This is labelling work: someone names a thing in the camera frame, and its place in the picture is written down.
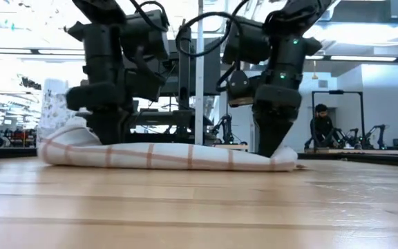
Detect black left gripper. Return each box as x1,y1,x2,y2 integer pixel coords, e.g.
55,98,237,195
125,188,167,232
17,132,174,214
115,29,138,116
66,82,135,146

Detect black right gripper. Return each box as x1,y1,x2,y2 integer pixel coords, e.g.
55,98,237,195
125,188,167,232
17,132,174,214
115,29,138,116
253,84,303,158

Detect white towel with red grid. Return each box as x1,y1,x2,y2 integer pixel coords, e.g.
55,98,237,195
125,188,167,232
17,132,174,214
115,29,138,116
37,117,299,173

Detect wooden background table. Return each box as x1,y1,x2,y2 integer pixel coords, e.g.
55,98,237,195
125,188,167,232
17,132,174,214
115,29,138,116
212,143,250,152

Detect grey desk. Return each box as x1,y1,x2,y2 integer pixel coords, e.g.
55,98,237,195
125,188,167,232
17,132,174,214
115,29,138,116
129,109,214,134

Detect white patterned partition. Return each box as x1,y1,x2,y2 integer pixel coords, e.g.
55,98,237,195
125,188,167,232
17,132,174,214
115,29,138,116
37,77,90,140

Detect black computer monitor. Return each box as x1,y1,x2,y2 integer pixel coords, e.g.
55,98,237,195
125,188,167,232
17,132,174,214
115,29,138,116
157,37,222,98

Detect black monitor stand pole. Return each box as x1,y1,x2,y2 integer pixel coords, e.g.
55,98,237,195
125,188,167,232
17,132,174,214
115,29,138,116
177,19,193,141

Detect black background robot arms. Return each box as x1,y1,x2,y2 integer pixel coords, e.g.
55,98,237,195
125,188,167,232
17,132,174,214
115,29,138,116
333,123,387,150

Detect dark low background table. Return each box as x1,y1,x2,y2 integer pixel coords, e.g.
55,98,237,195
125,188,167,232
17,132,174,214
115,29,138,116
0,147,38,160

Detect long ceiling light strip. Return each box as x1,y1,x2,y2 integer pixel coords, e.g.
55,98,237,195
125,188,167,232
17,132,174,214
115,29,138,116
330,55,397,63

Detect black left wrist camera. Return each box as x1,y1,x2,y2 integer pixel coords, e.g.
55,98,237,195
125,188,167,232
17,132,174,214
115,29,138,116
126,64,167,103

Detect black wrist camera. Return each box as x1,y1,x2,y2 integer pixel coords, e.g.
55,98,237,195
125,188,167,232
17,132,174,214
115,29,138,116
226,68,256,109
126,64,167,103

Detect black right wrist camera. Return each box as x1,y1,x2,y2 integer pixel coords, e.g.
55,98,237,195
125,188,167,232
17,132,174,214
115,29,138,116
226,68,256,109

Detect white vertical post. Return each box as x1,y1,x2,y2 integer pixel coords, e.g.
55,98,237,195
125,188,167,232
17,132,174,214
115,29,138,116
194,0,205,145

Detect black background rig frame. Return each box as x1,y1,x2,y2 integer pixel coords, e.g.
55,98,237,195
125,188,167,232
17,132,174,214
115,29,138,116
310,90,366,149

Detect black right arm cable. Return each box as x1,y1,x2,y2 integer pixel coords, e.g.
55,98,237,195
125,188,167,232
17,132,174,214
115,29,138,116
175,11,245,84

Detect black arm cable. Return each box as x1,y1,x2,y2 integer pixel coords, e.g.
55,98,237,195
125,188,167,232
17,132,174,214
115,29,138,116
175,11,245,84
129,0,171,29

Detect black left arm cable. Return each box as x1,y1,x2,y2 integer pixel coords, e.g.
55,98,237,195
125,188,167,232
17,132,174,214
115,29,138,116
129,0,171,29

